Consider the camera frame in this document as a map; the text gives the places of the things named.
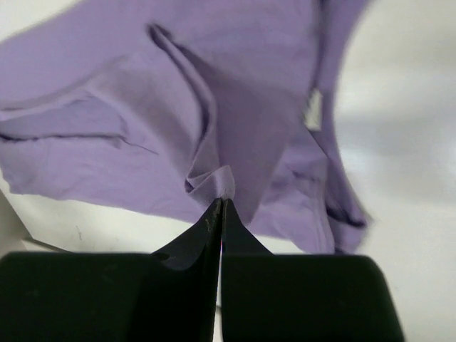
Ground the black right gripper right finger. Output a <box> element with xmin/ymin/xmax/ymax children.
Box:
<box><xmin>221</xmin><ymin>200</ymin><xmax>405</xmax><ymax>341</ymax></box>

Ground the purple t-shirt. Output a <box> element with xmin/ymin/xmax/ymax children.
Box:
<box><xmin>1</xmin><ymin>1</ymin><xmax>368</xmax><ymax>254</ymax></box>

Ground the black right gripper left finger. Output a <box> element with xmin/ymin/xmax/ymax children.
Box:
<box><xmin>1</xmin><ymin>199</ymin><xmax>223</xmax><ymax>341</ymax></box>

